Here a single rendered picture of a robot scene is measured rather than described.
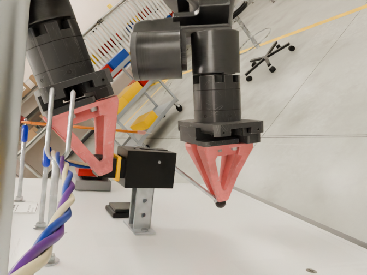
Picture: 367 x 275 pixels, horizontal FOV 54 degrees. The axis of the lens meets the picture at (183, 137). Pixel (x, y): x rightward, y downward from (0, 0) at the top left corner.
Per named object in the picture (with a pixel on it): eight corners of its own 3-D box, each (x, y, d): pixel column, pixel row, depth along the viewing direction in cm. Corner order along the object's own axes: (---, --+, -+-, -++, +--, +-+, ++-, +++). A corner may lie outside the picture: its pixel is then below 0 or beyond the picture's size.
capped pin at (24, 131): (27, 202, 46) (34, 119, 46) (15, 203, 45) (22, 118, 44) (22, 199, 47) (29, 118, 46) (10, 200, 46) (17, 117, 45)
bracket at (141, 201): (155, 234, 39) (160, 189, 39) (135, 235, 38) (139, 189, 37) (142, 221, 43) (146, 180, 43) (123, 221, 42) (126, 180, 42)
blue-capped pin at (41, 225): (48, 229, 37) (56, 147, 36) (33, 230, 36) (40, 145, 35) (47, 225, 38) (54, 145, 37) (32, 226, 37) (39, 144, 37)
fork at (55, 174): (59, 256, 30) (74, 90, 30) (61, 265, 29) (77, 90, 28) (34, 258, 30) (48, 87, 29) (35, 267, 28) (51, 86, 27)
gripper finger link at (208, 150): (207, 210, 41) (204, 129, 40) (181, 196, 47) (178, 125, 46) (256, 201, 43) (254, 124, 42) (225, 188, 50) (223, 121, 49)
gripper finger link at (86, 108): (77, 192, 33) (38, 96, 31) (67, 178, 40) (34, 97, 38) (142, 164, 36) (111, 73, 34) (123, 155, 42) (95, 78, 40)
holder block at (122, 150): (173, 189, 39) (177, 153, 39) (124, 188, 37) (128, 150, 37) (159, 180, 43) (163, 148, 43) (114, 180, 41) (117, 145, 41)
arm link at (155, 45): (226, -35, 42) (222, 18, 50) (130, -30, 42) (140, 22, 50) (236, 45, 37) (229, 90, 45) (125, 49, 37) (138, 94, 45)
